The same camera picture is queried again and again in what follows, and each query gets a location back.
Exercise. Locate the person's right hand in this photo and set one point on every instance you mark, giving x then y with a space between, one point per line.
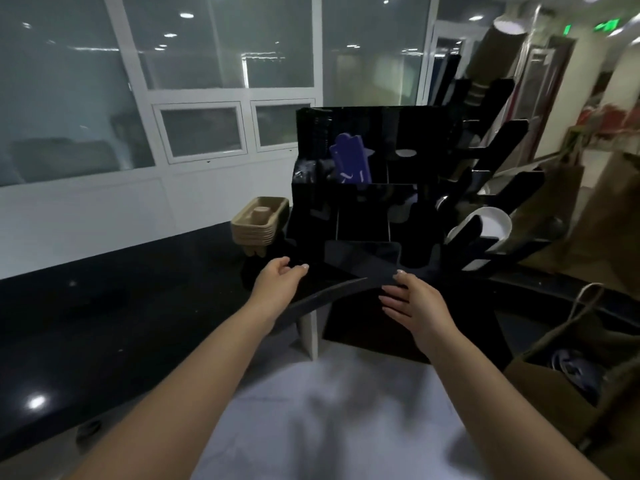
417 309

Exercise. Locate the person's left hand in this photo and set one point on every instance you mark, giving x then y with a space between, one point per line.
272 289

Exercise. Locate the white cup stack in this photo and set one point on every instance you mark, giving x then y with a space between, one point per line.
492 222

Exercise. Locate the black acrylic condiment organizer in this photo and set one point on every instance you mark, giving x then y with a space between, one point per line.
410 129

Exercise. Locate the black cup dispenser rack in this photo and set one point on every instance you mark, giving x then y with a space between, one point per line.
500 139

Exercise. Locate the brown cup stack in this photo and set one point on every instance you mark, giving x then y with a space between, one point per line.
495 59

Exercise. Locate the person's left forearm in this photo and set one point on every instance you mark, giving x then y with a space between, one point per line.
175 404

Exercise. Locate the person's right forearm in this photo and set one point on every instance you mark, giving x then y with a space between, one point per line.
500 419

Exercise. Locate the stack of pulp cup trays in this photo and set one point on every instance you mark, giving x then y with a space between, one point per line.
260 224

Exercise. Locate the white counter support panel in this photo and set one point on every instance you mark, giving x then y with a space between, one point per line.
309 334

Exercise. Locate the black wrapped cutlery bundle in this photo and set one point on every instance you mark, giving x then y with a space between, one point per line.
305 170

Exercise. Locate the black glossy bar counter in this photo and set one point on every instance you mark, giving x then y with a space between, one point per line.
125 304

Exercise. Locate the bundle of blue paper packets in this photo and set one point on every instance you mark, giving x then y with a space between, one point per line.
350 159

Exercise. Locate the white framed window partition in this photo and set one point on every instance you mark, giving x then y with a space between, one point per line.
75 224

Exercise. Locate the row of brown paper bags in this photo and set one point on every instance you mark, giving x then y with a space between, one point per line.
610 219

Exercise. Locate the dark red door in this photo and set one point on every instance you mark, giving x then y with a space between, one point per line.
555 94

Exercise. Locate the row of red chairs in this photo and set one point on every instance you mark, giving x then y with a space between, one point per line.
610 119

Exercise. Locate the green exit sign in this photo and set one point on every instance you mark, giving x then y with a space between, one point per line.
607 25

